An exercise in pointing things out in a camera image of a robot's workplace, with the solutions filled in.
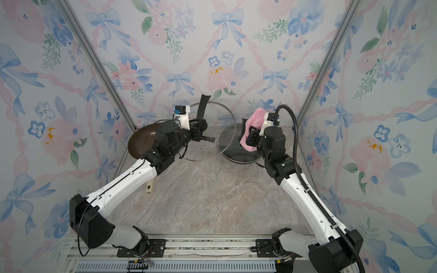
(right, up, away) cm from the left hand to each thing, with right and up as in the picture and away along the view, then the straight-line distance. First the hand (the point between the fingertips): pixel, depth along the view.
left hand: (203, 118), depth 70 cm
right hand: (+20, -3, +1) cm, 20 cm away
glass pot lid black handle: (+11, -11, -1) cm, 16 cm away
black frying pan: (+11, -12, -2) cm, 16 cm away
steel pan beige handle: (-42, -8, +36) cm, 56 cm away
